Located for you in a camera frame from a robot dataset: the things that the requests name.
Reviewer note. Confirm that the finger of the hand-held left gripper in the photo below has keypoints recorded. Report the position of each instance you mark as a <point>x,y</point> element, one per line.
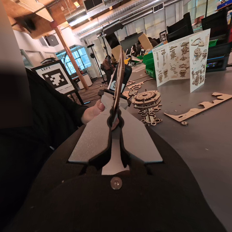
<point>125,103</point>
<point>107,101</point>

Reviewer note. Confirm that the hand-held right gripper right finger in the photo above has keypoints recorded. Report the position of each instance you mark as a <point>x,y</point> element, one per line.
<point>141,143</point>

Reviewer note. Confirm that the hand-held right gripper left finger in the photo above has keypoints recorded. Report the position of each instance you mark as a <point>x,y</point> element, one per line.
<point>90,141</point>

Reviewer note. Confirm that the wooden sheet with cutouts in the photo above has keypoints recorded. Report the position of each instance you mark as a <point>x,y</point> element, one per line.
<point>118,72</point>

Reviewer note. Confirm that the wooden gear model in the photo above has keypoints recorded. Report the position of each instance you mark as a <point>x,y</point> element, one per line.
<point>146,101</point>

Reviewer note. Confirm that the assembly booklet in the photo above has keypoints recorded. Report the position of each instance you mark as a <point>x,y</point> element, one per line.
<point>172,61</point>

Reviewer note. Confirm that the person's left forearm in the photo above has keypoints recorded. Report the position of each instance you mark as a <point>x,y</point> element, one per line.
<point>54,105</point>

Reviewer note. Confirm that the person's left hand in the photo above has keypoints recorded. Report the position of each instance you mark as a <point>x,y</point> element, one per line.
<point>92,112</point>

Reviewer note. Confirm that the wooden sheet remnant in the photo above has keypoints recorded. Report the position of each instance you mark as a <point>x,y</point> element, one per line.
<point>134,90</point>

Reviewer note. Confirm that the green plastic bin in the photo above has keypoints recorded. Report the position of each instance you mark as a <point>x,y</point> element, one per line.
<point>149,63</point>

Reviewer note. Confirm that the brown cardboard stand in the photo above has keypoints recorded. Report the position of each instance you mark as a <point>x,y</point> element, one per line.
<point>145,41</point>

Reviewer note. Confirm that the black flag light stand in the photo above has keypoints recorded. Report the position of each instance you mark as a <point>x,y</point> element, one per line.
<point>112,30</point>

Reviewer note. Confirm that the black floor lamp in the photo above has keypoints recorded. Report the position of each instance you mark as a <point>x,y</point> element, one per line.
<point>90,45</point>

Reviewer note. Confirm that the tiny wooden cog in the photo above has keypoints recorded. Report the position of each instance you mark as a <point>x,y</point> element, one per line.
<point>184,123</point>

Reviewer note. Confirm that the small marker tag sign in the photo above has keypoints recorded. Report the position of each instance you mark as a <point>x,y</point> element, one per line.
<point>163,36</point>

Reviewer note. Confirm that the framed marker sign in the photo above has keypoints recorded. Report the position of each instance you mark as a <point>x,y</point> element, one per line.
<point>54,78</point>

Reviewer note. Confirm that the black office chair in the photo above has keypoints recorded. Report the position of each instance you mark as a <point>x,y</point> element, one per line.
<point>213,23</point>
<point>181,29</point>

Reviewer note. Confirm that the black speaker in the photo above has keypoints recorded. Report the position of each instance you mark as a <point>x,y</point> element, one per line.
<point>51,40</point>

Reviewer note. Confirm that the black battery charger case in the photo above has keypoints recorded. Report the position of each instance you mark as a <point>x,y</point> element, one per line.
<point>217,58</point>

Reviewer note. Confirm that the curved wooden frame offcut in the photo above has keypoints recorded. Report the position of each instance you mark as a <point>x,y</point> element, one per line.
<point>181,116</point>

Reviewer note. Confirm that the wooden support post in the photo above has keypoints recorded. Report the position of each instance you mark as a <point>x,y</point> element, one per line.
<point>70,54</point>

